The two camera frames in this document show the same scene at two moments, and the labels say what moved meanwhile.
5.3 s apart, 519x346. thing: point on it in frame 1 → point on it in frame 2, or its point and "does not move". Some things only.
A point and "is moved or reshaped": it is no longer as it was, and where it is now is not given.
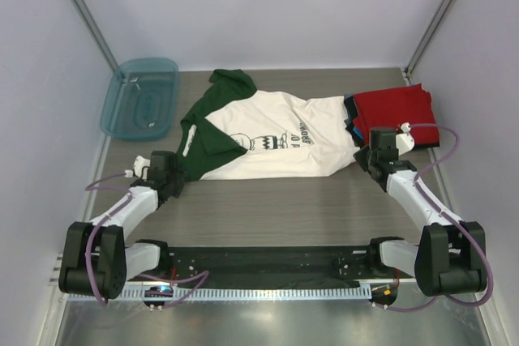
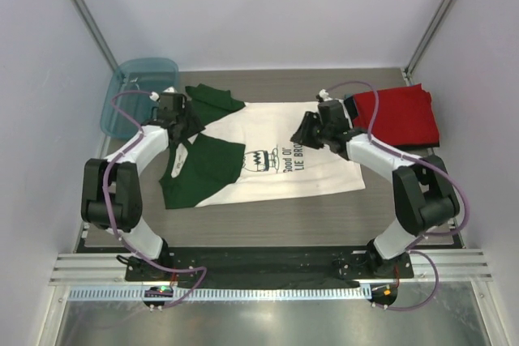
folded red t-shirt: (392, 108) does not move
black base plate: (278, 263) does not move
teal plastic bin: (140, 100) does not move
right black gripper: (360, 156) → (302, 136)
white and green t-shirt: (232, 130) is moved or reshaped
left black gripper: (180, 179) → (195, 124)
